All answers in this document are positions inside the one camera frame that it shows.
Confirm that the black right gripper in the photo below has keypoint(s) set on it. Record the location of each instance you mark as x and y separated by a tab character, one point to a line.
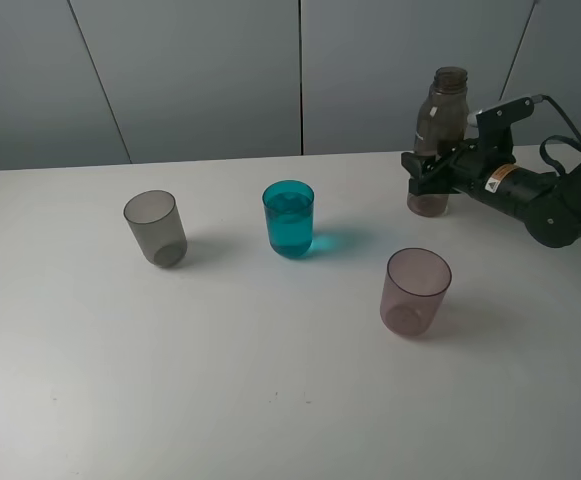
492	178

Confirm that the brown translucent water bottle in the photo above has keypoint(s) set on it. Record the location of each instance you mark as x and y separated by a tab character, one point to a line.
442	118

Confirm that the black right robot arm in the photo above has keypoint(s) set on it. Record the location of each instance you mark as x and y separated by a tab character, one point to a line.
548	203

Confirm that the pink translucent plastic cup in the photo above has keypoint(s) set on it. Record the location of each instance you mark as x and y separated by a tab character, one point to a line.
416	282

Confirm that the teal translucent plastic cup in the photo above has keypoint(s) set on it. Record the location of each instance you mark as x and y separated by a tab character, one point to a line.
289	209

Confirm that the grey translucent plastic cup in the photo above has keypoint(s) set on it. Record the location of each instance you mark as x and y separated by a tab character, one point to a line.
155	222

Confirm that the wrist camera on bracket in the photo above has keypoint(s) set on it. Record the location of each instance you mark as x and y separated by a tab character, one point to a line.
494	123

